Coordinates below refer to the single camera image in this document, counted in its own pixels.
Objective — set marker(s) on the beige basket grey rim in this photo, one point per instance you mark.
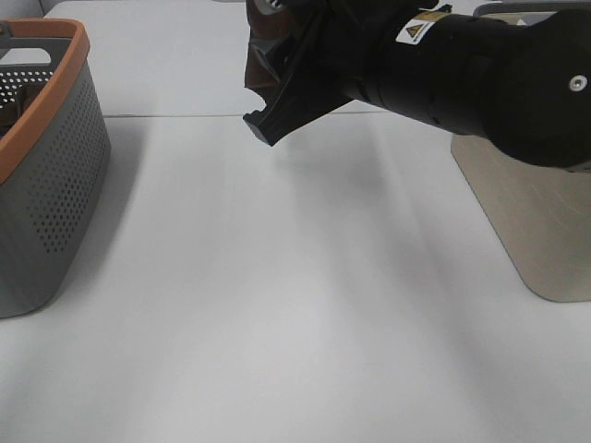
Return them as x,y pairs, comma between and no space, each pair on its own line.
541,216

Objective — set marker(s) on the grey perforated basket orange rim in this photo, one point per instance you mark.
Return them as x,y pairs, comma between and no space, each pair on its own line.
53,161

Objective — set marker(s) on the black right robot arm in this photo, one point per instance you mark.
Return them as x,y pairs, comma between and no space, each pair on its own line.
525,89

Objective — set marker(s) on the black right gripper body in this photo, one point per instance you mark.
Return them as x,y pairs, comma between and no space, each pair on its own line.
367,51

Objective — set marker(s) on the brown towel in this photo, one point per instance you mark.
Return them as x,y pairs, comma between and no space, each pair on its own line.
270,24

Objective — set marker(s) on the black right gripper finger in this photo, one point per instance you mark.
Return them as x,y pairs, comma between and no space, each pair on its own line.
304,93

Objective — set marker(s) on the brown towels inside grey basket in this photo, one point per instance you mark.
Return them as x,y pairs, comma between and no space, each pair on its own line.
12,111

